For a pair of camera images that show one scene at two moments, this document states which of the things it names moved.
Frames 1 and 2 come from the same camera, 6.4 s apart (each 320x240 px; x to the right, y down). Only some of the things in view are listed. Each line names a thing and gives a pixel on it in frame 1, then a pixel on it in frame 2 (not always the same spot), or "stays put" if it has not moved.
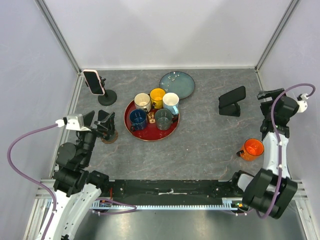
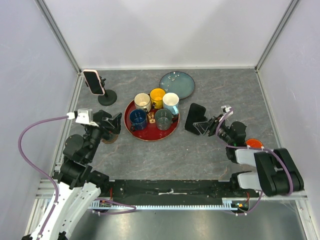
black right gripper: x=264 y=94 to x=212 y=126
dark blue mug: x=138 y=119 stays put
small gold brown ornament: x=151 y=115 stays put
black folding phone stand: x=234 y=110 to x=203 y=126
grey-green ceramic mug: x=163 y=119 stays put
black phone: x=235 y=95 to x=196 y=114
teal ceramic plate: x=177 y=82 stays put
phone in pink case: x=92 y=79 stays put
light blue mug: x=170 y=101 stays put
